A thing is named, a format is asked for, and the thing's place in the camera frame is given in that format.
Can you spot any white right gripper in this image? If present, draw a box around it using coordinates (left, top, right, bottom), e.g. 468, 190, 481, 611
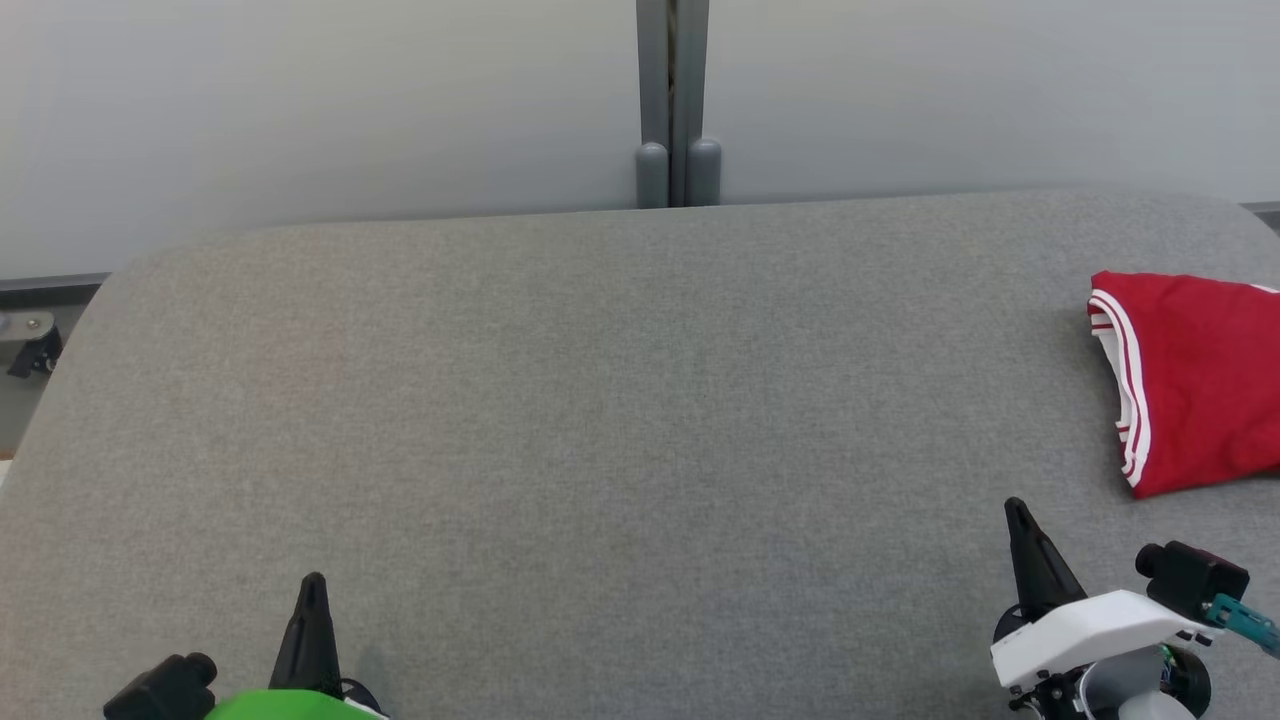
990, 498, 1216, 720

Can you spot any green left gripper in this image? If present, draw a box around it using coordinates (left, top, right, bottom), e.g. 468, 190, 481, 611
205, 573, 389, 720

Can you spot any red basketball jersey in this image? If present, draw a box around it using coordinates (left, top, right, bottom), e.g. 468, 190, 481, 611
1087, 270, 1280, 499

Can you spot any right arm cable teal plug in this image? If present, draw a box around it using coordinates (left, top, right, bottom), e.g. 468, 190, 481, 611
1205, 595, 1280, 658

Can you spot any black caster with metal bracket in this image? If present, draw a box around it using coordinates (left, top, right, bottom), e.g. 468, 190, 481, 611
0, 310, 63, 379

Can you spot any grey partition post with feet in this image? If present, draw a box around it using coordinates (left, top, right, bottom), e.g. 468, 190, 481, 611
635, 0, 723, 209

